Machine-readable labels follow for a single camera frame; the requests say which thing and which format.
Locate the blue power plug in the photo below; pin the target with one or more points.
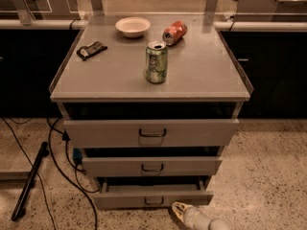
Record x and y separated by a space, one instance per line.
77 155

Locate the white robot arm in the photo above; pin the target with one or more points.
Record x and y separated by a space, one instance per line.
193 218

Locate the grey bottom drawer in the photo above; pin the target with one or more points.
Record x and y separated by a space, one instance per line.
120 196

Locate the grey drawer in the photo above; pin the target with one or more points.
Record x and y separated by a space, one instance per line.
151 133
151 166
120 196

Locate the grey middle drawer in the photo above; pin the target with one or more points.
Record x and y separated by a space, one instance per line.
151 166

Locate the orange soda can lying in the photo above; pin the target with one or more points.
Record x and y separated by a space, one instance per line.
174 32

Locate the green soda can upright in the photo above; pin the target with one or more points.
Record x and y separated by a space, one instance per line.
156 62

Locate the black floor bar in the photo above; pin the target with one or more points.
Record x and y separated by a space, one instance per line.
18 211

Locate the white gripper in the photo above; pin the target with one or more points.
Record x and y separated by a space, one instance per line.
194 217

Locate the dark snack bar packet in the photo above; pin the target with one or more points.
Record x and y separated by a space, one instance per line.
89 51

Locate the white bowl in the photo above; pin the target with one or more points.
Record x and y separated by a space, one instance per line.
133 27

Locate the grey drawer cabinet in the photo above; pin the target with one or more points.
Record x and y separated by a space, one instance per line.
203 82

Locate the white horizontal rail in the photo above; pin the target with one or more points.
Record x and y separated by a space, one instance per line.
292 27

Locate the grey top drawer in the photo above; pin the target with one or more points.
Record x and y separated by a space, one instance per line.
151 133

